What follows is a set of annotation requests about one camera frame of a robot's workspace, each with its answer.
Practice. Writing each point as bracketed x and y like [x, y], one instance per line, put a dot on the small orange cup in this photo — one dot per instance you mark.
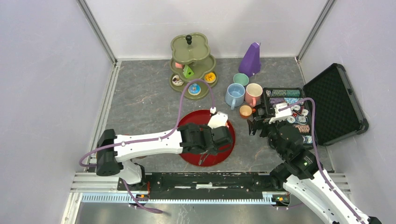
[246, 111]

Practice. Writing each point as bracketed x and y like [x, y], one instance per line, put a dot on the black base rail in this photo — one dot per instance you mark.
[204, 186]

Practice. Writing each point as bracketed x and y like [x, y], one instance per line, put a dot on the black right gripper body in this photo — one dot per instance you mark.
[268, 129]

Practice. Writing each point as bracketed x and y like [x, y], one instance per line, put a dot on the green three-tier stand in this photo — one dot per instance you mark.
[192, 49]

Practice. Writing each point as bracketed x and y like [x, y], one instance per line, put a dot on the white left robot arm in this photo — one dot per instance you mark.
[116, 151]

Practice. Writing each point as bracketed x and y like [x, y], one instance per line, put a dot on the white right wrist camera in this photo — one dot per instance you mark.
[282, 112]

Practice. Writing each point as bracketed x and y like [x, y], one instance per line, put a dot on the blue frosted donut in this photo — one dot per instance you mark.
[194, 89]

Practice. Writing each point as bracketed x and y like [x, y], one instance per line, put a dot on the pink mug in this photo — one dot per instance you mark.
[253, 94]

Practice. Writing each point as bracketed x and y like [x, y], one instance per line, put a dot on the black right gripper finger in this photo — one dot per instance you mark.
[259, 123]
[251, 127]

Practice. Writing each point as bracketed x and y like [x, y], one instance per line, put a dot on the purple cone-shaped container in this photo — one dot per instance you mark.
[251, 64]

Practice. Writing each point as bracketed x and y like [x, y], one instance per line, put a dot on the black poker chip case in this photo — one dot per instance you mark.
[326, 105]

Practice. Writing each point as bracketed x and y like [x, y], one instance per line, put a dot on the green cake slice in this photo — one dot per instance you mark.
[187, 71]

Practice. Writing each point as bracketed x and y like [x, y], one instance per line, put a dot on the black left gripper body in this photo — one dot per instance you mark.
[212, 150]

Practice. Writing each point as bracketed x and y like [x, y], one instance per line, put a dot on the light blue mug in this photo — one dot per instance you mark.
[234, 95]

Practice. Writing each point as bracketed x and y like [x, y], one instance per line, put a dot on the mint green cup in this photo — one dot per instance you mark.
[241, 78]

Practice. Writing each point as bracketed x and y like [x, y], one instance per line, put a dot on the chocolate white tart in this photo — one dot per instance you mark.
[176, 81]

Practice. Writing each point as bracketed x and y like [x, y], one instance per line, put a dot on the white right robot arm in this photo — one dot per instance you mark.
[302, 174]

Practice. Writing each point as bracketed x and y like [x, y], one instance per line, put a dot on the pink cake slice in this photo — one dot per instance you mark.
[179, 66]

